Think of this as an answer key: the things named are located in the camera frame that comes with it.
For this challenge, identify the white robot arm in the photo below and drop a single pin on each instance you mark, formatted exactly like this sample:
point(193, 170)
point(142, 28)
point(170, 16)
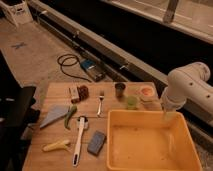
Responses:
point(188, 82)

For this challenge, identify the dark brown cup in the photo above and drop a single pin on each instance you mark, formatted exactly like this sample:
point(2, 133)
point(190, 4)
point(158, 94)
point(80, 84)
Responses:
point(119, 89)

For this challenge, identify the blue and black power box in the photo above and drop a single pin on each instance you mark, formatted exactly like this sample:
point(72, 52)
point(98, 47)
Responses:
point(93, 70)

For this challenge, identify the brown chocolate toy block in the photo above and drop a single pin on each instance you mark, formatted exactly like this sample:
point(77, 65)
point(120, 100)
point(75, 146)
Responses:
point(83, 92)

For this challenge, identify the translucent green cup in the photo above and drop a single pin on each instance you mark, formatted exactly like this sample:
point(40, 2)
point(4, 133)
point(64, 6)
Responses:
point(131, 103)

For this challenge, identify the white and red box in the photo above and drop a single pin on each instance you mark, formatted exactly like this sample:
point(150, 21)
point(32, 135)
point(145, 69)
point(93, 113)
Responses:
point(75, 98)

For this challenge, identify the green pepper toy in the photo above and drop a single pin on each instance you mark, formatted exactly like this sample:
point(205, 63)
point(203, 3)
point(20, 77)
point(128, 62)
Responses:
point(69, 114)

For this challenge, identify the grey blue sponge block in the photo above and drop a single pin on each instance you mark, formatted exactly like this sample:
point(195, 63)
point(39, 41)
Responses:
point(96, 143)

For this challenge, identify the grey blue folded cloth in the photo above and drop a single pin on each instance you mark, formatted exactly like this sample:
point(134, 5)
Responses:
point(56, 112)

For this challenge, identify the yellow plastic bin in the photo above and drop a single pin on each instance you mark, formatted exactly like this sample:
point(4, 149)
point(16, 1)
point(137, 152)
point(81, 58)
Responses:
point(149, 141)

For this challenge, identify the yellow plastic banana toy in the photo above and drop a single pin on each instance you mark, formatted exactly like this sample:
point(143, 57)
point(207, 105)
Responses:
point(59, 145)

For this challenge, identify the black chair at left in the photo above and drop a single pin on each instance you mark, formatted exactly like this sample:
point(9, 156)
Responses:
point(16, 112)

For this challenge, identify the white crate on floor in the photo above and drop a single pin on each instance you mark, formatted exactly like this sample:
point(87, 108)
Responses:
point(17, 14)

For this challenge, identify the long metal rail frame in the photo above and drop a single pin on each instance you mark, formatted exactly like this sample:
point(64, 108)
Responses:
point(139, 48)

